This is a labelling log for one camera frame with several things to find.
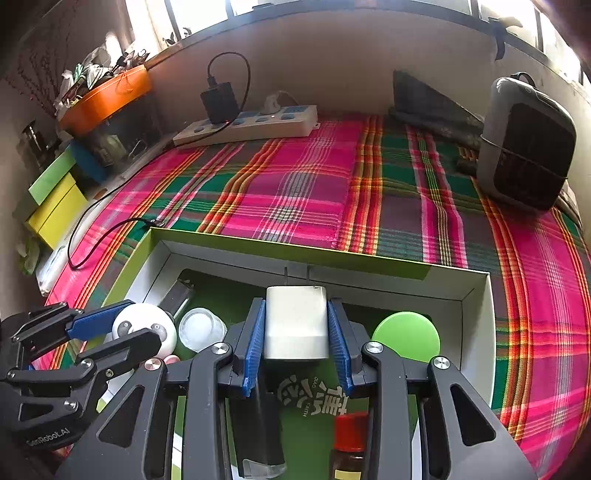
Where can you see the green cardboard box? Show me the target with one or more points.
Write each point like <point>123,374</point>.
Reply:
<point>392,288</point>

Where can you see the window with metal bars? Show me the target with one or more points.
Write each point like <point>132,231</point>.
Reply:
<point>207,9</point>

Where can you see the light green box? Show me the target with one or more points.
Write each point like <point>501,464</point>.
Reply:
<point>51,180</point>

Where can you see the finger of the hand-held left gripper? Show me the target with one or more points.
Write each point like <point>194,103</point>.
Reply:
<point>120,350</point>
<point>99,318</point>

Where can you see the black rectangular bar device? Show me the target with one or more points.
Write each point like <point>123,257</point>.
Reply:
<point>256,429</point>

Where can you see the black case with button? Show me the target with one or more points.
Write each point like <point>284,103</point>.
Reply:
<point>178,297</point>

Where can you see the pink green plaid blanket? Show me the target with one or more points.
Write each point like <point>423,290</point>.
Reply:
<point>300,194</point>

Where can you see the white smiley-face gadget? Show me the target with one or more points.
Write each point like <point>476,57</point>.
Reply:
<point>147,318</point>

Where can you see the dark folded cloth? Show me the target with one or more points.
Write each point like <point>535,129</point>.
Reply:
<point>425,101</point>

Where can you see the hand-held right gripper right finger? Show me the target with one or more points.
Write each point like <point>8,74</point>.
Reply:
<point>339,350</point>

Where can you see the blue box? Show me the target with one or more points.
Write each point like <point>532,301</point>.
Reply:
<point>90,161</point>

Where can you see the orange plastic tray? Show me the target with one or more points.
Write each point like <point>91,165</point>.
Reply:
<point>106,101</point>

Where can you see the white power strip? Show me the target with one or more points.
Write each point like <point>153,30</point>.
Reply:
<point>277,124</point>

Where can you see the white charger plug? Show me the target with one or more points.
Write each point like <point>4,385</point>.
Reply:
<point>295,323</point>

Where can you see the black power adapter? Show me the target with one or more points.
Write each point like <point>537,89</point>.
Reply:
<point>219,101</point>

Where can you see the red-capped small bottle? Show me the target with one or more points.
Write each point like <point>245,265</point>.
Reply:
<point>348,434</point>

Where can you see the yellow box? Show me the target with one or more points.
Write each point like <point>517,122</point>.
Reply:
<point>55,212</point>

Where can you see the white plastic packet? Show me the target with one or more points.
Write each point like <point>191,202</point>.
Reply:
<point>51,272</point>

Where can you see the dark glass jar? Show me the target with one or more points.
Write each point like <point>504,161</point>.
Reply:
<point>34,138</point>

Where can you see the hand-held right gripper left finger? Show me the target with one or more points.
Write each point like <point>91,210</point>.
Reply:
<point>254,350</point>

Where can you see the grey fan heater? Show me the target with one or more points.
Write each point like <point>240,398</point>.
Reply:
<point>526,147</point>

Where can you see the small clear plastic jar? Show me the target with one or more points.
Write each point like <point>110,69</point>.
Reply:
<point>201,330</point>

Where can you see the pile of packets in tray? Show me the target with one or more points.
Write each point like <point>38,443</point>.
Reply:
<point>92,69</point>

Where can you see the green and white knob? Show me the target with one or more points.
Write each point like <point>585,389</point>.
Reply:
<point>406,334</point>

